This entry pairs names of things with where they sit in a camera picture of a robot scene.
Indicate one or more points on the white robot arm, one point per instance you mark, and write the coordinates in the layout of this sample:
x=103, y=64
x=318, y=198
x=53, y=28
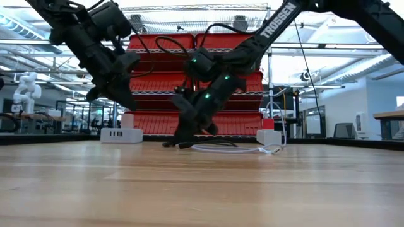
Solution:
x=26, y=91

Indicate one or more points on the distant wooden equipment bench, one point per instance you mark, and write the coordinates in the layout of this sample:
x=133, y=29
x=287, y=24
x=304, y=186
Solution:
x=38, y=116

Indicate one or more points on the black metal table frame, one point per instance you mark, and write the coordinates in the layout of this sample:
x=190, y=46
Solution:
x=347, y=142

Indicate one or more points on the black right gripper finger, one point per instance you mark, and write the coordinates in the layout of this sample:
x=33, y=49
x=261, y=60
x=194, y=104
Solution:
x=186, y=134
x=208, y=128

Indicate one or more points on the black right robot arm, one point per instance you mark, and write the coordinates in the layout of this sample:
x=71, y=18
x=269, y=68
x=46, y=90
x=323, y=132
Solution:
x=378, y=22

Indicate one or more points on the white wall dispenser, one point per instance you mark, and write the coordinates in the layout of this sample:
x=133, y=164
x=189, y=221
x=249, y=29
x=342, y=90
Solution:
x=360, y=122

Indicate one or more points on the red USB charger plug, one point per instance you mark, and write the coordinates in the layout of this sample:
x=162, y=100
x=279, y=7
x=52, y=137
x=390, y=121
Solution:
x=268, y=124

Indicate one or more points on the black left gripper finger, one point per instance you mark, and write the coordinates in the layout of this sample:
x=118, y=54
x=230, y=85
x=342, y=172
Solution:
x=128, y=94
x=118, y=96

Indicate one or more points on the long white power strip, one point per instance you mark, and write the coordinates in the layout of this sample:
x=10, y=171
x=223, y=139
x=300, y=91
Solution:
x=268, y=137

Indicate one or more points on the white square USB power hub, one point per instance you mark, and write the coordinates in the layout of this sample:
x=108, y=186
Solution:
x=121, y=135

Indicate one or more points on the wooden table with dark legs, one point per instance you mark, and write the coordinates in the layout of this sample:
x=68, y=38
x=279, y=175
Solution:
x=386, y=121

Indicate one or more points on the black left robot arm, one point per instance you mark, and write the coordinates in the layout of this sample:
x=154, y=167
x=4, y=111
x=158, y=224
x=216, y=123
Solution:
x=75, y=34

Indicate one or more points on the dark monitor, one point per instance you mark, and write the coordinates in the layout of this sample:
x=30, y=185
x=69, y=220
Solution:
x=344, y=130

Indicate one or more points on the red plastic storage bin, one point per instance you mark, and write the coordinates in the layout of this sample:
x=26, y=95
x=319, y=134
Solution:
x=240, y=123
x=158, y=82
x=221, y=41
x=170, y=47
x=254, y=82
x=154, y=123

